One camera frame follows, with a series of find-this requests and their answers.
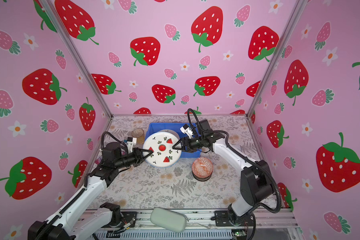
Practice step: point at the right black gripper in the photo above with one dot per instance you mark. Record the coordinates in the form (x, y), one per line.
(183, 145)

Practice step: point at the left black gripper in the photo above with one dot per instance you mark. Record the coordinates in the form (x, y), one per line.
(137, 153)

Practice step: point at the cream floral plate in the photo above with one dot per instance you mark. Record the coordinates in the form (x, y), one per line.
(171, 132)

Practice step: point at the red patterned bowl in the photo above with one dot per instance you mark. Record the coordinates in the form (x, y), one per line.
(202, 167)

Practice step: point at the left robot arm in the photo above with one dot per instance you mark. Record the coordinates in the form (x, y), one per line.
(62, 225)

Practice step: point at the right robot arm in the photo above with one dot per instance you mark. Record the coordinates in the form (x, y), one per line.
(257, 186)

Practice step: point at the amber glass cup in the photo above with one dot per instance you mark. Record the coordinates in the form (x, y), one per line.
(139, 134)

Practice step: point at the dark bottom bowl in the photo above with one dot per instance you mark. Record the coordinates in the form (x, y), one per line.
(202, 179)

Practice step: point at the grey-green pouch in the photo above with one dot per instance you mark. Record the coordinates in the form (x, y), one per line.
(168, 220)

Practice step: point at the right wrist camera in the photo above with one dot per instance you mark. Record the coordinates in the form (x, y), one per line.
(185, 129)

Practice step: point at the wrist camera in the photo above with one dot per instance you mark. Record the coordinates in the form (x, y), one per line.
(130, 143)
(185, 129)

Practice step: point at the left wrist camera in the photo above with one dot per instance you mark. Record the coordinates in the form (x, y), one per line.
(130, 143)

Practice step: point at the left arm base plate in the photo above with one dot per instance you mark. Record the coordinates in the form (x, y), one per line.
(122, 219)

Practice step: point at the aluminium front rail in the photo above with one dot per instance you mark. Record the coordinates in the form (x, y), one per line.
(202, 218)

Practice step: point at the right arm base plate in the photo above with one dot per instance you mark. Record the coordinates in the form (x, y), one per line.
(229, 219)

